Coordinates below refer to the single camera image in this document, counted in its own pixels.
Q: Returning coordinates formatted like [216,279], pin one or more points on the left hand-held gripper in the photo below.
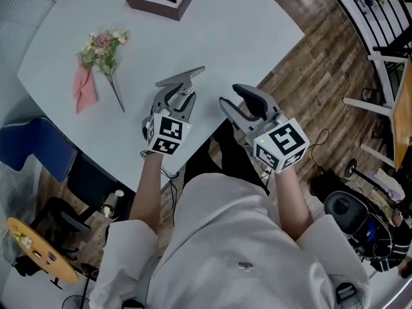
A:
[169,130]

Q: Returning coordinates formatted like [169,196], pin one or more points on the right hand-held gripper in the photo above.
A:
[281,143]

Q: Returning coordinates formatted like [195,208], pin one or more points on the person's right forearm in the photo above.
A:
[291,204]

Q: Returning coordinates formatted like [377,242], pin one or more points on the person's left forearm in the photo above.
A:
[146,188]

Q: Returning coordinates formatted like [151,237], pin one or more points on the person's black trousers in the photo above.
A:
[225,153]

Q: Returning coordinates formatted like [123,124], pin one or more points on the artificial flower bouquet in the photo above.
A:
[103,51]

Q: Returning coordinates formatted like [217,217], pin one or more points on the pink cloth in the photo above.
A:
[84,89]

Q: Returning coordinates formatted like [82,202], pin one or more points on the brown open box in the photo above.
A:
[161,3]

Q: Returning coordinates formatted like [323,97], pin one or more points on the black office chair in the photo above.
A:
[90,179]

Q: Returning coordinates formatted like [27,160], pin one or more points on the silver thermos flask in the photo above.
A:
[112,203]

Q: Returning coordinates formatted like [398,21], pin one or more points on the person's white shirt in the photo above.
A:
[219,243]

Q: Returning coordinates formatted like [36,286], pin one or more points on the black padded chair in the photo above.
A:
[346,209]

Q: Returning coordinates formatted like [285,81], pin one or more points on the blue chair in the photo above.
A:
[29,140]

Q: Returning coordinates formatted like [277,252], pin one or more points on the black metal railing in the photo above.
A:
[370,14]

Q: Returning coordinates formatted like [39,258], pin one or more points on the small metal brooch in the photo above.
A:
[245,265]

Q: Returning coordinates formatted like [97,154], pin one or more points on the round wooden side table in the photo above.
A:
[38,249]

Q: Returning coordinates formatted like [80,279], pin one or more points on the black floor fan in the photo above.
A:
[75,302]

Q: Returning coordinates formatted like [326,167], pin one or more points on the wooden table with white frame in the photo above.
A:
[402,114]

